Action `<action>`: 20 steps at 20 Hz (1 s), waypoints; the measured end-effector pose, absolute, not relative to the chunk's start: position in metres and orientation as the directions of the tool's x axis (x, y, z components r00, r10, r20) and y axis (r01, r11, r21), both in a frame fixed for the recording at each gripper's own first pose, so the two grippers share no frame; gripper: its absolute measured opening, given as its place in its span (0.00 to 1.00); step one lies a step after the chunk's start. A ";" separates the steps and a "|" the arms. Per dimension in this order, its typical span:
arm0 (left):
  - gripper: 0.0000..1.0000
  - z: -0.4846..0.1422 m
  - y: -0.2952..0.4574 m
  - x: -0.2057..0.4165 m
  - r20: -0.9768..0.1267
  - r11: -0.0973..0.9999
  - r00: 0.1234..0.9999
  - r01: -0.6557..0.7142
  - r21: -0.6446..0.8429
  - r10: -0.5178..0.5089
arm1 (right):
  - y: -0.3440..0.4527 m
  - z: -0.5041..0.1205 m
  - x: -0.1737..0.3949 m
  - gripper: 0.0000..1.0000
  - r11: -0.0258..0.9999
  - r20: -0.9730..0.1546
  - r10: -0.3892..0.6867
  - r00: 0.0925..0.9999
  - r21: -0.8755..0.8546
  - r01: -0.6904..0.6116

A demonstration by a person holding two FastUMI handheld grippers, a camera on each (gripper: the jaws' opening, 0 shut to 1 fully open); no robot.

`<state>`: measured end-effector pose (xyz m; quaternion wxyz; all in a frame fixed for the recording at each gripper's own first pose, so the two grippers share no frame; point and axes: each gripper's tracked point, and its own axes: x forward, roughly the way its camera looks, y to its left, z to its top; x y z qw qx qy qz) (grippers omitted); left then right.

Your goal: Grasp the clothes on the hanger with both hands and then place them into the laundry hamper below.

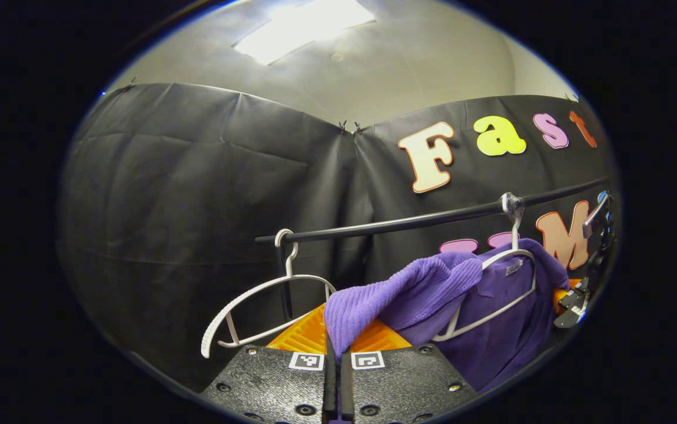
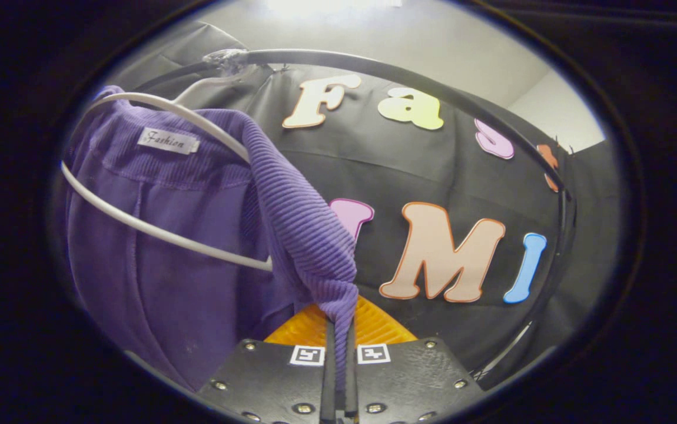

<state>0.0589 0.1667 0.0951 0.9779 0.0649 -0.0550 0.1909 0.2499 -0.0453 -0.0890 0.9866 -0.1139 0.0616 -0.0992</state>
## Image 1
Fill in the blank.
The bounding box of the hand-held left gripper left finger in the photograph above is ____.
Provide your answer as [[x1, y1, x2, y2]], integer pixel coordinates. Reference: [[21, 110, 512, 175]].
[[199, 302, 338, 424]]

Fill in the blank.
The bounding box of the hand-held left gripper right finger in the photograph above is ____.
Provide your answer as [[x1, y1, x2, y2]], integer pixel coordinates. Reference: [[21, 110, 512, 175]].
[[338, 318, 482, 424]]

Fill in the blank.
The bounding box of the purple ribbed jacket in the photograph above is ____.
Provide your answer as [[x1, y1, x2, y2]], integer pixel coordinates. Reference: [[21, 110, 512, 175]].
[[323, 237, 570, 396]]

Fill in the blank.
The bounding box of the white plastic hanger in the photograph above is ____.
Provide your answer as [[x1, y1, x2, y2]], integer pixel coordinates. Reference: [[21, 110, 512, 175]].
[[200, 228, 337, 359]]

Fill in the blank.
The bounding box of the white hanger with wrapped hook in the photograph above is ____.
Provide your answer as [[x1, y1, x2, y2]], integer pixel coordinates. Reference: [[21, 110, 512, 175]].
[[433, 193, 538, 343]]

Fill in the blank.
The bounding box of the black clothes rack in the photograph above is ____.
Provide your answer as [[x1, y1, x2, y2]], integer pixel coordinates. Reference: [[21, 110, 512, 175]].
[[255, 177, 610, 323]]

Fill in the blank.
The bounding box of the black backdrop cloth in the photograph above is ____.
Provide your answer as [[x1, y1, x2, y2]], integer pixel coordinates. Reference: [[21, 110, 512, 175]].
[[59, 82, 619, 392]]

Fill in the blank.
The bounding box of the ceiling light panel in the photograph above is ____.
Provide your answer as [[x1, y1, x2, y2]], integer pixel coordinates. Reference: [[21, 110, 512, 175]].
[[233, 0, 377, 65]]

